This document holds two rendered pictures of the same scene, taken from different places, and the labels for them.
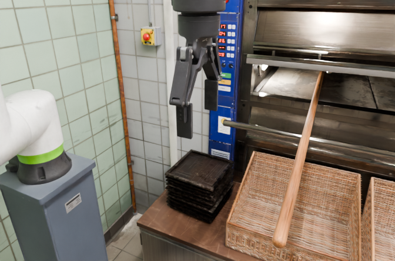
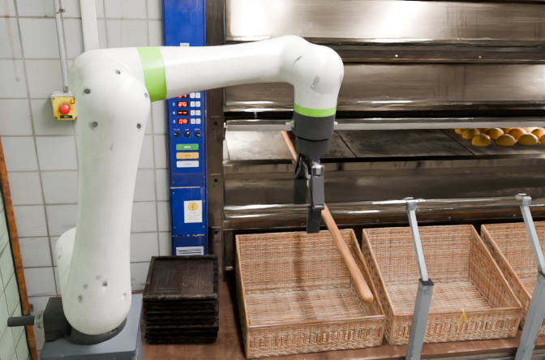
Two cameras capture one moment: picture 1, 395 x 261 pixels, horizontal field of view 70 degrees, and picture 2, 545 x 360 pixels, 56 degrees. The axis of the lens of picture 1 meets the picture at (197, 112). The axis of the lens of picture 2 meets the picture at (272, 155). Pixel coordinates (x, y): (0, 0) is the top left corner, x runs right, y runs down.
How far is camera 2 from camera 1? 0.83 m
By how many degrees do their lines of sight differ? 32
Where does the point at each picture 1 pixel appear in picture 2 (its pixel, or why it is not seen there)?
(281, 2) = not seen: hidden behind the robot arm
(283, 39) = (259, 96)
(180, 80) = (319, 190)
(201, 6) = (327, 135)
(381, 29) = (352, 79)
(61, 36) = not seen: outside the picture
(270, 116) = (249, 186)
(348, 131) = (334, 186)
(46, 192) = (132, 341)
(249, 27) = not seen: hidden behind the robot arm
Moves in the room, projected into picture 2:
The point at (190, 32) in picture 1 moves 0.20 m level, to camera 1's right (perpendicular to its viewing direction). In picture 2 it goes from (315, 152) to (381, 137)
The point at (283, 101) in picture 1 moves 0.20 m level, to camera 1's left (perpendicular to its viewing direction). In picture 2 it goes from (263, 167) to (223, 177)
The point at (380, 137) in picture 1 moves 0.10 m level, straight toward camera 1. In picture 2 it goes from (363, 186) to (366, 196)
